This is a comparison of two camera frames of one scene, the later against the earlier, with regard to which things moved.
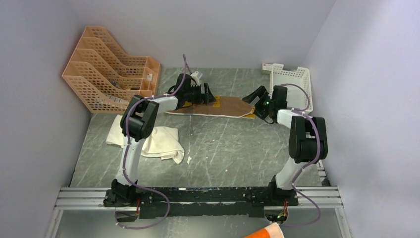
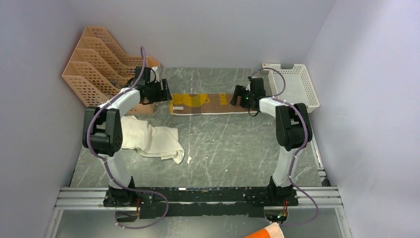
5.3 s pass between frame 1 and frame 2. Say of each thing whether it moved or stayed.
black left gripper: moved
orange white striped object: stayed
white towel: stayed
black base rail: stayed
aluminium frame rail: stayed
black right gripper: moved
